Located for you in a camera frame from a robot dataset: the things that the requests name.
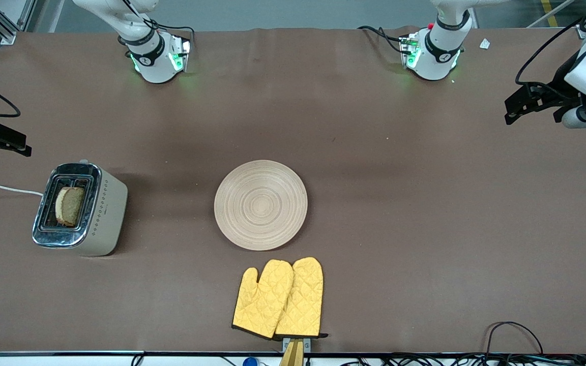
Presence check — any brown crust bread slice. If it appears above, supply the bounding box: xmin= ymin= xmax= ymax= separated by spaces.
xmin=54 ymin=186 xmax=86 ymax=227

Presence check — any round light wooden plate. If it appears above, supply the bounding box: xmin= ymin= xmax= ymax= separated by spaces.
xmin=214 ymin=160 xmax=308 ymax=251

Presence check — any beige chrome two-slot toaster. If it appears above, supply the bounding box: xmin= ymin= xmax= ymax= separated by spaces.
xmin=32 ymin=161 xmax=129 ymax=257

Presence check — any brown table cover mat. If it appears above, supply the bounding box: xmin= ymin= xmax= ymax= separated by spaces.
xmin=0 ymin=26 xmax=586 ymax=354

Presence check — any yellow quilted oven mitt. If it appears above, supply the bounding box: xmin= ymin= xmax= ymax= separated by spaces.
xmin=275 ymin=257 xmax=329 ymax=340
xmin=231 ymin=260 xmax=295 ymax=340

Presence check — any white toaster power cord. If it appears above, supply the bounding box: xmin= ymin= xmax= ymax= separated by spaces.
xmin=0 ymin=182 xmax=44 ymax=197

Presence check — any black arm base cable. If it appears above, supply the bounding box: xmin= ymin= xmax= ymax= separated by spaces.
xmin=140 ymin=0 xmax=196 ymax=35
xmin=358 ymin=25 xmax=411 ymax=55

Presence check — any black looped cable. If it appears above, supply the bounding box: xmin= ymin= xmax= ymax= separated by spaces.
xmin=486 ymin=321 xmax=546 ymax=356

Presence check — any small metal bracket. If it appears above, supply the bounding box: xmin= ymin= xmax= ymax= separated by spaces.
xmin=282 ymin=337 xmax=312 ymax=354

